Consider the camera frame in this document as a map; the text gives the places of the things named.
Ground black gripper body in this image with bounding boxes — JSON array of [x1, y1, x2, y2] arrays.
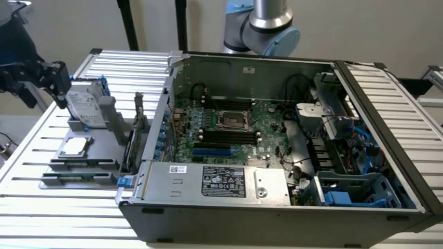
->
[[0, 61, 48, 93]]

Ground silver CPU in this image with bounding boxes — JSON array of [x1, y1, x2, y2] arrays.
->
[[57, 137, 92, 158]]

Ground blue expansion slot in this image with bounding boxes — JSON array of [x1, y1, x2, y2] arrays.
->
[[192, 148, 232, 154]]

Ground metal CPU socket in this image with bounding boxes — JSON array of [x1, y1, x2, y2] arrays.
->
[[215, 109, 252, 131]]

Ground silver hard disk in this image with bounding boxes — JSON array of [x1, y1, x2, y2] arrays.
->
[[65, 87, 107, 129]]

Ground blue disk carrier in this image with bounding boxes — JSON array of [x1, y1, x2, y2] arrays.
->
[[68, 74, 109, 105]]

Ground grey parts rack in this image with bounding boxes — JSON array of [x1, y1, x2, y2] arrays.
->
[[37, 96, 151, 190]]

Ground green graphics card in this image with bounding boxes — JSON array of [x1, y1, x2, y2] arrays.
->
[[125, 91, 149, 174]]

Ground black stand pole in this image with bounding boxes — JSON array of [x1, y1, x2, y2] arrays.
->
[[174, 0, 190, 51], [115, 0, 140, 51]]

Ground silver power supply unit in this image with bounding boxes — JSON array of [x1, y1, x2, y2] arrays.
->
[[132, 161, 292, 207]]

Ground green motherboard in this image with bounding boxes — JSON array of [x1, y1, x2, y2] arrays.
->
[[168, 99, 298, 180]]

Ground metal drive cage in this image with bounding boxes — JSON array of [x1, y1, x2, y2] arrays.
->
[[295, 72, 348, 137]]

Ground black open PC case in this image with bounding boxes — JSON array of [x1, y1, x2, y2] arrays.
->
[[116, 50, 443, 244]]

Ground blue plastic disk bay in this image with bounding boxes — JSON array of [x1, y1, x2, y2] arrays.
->
[[312, 169, 404, 209]]

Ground thin black cable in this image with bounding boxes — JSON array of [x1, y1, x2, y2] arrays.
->
[[0, 131, 16, 159]]

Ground short black wire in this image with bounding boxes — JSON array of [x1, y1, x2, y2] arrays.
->
[[191, 82, 206, 102]]

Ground black looped wire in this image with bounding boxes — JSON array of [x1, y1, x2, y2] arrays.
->
[[284, 73, 316, 105]]

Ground red wire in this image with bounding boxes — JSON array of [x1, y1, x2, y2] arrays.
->
[[344, 116, 362, 146]]

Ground blue wire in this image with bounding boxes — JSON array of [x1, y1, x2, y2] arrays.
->
[[355, 123, 386, 177]]

